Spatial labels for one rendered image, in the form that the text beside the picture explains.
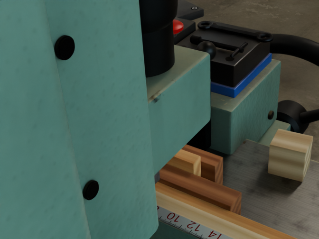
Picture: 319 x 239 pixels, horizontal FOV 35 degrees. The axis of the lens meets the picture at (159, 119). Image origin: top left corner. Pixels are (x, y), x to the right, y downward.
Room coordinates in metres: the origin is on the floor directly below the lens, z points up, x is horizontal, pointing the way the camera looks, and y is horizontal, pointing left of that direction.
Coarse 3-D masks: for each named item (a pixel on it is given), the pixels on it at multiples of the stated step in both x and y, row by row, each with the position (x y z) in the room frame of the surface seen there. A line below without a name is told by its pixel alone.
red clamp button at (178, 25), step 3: (174, 21) 0.56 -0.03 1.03; (177, 21) 0.56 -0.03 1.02; (174, 24) 0.55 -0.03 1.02; (177, 24) 0.55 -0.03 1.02; (180, 24) 0.55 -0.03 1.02; (174, 27) 0.54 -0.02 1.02; (177, 27) 0.54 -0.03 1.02; (180, 27) 0.54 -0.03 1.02; (183, 27) 0.55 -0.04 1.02; (174, 30) 0.54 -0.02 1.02; (177, 30) 0.54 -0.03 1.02; (180, 30) 0.54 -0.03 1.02; (174, 33) 0.54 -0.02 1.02
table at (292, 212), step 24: (264, 144) 0.51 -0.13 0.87; (240, 168) 0.43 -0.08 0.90; (264, 168) 0.43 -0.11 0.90; (312, 168) 0.42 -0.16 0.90; (264, 192) 0.39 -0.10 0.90; (288, 192) 0.39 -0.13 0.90; (312, 192) 0.38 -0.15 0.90; (264, 216) 0.36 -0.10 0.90; (288, 216) 0.35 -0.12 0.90; (312, 216) 0.35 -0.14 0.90
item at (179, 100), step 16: (176, 48) 0.39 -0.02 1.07; (176, 64) 0.37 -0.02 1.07; (192, 64) 0.36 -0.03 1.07; (208, 64) 0.38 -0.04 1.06; (160, 80) 0.34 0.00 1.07; (176, 80) 0.34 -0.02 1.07; (192, 80) 0.36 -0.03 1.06; (208, 80) 0.38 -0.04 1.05; (160, 96) 0.32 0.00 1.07; (176, 96) 0.34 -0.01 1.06; (192, 96) 0.36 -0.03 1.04; (208, 96) 0.38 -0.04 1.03; (160, 112) 0.32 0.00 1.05; (176, 112) 0.34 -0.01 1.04; (192, 112) 0.36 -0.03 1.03; (208, 112) 0.38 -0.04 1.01; (160, 128) 0.32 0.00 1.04; (176, 128) 0.34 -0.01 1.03; (192, 128) 0.36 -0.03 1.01; (160, 144) 0.32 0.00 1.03; (176, 144) 0.34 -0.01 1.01; (160, 160) 0.32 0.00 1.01
